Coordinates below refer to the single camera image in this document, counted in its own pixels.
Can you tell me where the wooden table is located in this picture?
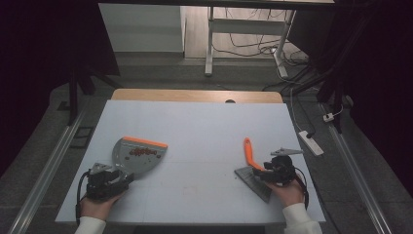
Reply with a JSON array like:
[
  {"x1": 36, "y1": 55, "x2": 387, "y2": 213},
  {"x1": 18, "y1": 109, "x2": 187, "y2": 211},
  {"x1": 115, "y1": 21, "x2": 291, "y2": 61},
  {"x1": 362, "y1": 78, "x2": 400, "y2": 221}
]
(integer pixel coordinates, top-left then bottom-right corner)
[{"x1": 111, "y1": 88, "x2": 284, "y2": 104}]

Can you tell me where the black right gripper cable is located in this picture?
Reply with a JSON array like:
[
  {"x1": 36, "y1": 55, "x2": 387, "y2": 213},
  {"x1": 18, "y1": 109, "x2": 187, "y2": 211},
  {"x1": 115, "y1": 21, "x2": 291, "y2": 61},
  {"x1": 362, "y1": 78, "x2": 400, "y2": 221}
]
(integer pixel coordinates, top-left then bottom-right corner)
[{"x1": 293, "y1": 166, "x2": 310, "y2": 210}]

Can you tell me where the white power strip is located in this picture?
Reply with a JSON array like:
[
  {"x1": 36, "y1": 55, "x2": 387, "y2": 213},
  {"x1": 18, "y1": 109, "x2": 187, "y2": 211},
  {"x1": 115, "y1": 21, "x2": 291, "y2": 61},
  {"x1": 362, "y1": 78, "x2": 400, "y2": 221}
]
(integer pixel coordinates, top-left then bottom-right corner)
[{"x1": 297, "y1": 130, "x2": 325, "y2": 157}]

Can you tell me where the orange handled grey brush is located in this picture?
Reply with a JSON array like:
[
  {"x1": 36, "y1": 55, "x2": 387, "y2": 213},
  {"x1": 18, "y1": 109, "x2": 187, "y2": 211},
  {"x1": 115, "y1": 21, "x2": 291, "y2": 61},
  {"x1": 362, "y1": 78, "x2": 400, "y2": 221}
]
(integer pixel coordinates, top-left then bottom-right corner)
[{"x1": 234, "y1": 136, "x2": 273, "y2": 204}]

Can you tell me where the dark curtain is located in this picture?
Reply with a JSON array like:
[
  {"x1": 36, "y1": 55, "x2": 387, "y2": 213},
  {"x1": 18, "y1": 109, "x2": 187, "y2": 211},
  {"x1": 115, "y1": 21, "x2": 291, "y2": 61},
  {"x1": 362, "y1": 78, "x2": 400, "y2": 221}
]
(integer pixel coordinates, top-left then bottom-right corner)
[
  {"x1": 286, "y1": 0, "x2": 413, "y2": 191},
  {"x1": 0, "y1": 0, "x2": 121, "y2": 178}
]

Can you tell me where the white power strip cable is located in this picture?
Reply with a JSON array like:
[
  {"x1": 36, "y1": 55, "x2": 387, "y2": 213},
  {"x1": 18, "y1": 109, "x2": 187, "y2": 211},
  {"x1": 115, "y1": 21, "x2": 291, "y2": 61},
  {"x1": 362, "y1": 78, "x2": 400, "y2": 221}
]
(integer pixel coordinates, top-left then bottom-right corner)
[{"x1": 289, "y1": 88, "x2": 306, "y2": 133}]

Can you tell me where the aluminium floor rail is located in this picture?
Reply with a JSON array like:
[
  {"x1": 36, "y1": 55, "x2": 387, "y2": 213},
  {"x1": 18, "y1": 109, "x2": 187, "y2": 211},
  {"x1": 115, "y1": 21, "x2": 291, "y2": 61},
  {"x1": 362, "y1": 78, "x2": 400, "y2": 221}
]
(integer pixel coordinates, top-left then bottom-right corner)
[
  {"x1": 319, "y1": 102, "x2": 394, "y2": 234},
  {"x1": 6, "y1": 105, "x2": 90, "y2": 234}
]

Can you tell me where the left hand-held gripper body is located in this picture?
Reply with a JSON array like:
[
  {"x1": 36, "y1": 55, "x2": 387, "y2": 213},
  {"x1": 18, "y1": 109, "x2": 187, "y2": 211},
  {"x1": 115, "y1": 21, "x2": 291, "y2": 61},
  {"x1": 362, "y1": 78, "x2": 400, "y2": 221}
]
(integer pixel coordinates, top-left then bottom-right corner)
[{"x1": 85, "y1": 162, "x2": 127, "y2": 201}]

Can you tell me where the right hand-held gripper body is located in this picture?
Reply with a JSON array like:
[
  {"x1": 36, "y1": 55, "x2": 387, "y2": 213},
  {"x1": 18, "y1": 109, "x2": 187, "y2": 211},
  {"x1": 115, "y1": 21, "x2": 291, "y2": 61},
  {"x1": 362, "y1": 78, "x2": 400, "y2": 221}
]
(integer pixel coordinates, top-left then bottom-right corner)
[{"x1": 263, "y1": 147, "x2": 305, "y2": 187}]

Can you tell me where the pile of reddish brown crumbs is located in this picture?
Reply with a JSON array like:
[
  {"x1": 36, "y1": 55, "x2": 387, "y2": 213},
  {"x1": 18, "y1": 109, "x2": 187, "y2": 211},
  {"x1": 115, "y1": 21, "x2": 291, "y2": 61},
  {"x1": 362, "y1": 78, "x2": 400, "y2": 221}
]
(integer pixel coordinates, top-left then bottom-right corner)
[{"x1": 124, "y1": 146, "x2": 163, "y2": 161}]

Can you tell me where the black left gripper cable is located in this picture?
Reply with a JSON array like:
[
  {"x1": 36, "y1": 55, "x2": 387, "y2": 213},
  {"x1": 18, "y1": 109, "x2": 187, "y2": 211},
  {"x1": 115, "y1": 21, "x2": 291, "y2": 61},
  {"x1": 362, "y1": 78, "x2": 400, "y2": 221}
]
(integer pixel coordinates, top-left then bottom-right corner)
[{"x1": 75, "y1": 168, "x2": 92, "y2": 226}]

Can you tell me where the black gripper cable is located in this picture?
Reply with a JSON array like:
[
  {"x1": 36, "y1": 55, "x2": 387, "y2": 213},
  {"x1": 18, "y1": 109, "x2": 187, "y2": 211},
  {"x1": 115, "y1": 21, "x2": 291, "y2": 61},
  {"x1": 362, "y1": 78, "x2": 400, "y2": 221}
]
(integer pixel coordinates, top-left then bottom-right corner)
[
  {"x1": 75, "y1": 168, "x2": 92, "y2": 226},
  {"x1": 293, "y1": 166, "x2": 310, "y2": 210}
]

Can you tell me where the grey dustpan with orange edge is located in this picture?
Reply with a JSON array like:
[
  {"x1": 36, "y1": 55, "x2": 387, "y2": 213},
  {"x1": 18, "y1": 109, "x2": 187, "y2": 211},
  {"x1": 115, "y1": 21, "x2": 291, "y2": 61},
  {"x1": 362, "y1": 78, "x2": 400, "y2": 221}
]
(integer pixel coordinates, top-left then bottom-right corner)
[{"x1": 111, "y1": 136, "x2": 169, "y2": 180}]

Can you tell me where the person's right hand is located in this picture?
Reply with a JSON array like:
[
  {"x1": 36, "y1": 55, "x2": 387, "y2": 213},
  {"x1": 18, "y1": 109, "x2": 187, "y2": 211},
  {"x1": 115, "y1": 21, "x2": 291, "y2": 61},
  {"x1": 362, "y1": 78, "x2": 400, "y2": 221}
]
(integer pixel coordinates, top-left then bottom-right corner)
[{"x1": 265, "y1": 175, "x2": 306, "y2": 210}]

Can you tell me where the black tripod stand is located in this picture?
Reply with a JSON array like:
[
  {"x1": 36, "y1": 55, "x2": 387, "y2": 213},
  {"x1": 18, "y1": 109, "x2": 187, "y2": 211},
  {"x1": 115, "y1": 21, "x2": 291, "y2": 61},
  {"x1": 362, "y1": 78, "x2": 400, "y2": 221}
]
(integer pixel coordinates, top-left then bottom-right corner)
[
  {"x1": 291, "y1": 61, "x2": 350, "y2": 135},
  {"x1": 65, "y1": 62, "x2": 124, "y2": 127}
]

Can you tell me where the white cabinet panel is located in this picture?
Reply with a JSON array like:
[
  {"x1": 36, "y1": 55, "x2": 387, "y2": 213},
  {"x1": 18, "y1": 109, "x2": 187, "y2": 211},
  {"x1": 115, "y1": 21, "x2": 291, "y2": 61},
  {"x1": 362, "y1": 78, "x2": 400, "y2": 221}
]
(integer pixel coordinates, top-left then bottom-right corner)
[{"x1": 97, "y1": 2, "x2": 187, "y2": 54}]

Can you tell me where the white metal desk frame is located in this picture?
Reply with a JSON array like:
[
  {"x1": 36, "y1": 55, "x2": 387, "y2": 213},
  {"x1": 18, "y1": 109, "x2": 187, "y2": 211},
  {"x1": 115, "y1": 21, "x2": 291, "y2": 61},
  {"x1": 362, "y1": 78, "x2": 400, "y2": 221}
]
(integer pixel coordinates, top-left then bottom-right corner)
[{"x1": 204, "y1": 6, "x2": 297, "y2": 79}]

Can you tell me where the person's left hand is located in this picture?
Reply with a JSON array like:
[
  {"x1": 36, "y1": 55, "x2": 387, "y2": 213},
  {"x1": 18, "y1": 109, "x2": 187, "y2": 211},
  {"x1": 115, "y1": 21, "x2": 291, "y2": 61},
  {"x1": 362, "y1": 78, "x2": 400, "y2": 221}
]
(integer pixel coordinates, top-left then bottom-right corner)
[{"x1": 79, "y1": 190, "x2": 127, "y2": 222}]

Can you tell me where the tangle of black floor cables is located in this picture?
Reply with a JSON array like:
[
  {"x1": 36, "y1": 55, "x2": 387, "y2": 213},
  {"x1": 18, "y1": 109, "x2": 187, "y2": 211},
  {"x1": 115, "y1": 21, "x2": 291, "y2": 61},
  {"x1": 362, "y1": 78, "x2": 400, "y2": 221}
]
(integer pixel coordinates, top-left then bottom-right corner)
[{"x1": 212, "y1": 7, "x2": 315, "y2": 94}]

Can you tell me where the white board table cover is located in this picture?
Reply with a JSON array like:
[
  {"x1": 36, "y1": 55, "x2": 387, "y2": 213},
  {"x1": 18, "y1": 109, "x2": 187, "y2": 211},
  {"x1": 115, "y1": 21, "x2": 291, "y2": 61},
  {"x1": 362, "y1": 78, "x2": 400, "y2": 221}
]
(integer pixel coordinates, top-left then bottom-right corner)
[{"x1": 54, "y1": 98, "x2": 326, "y2": 226}]

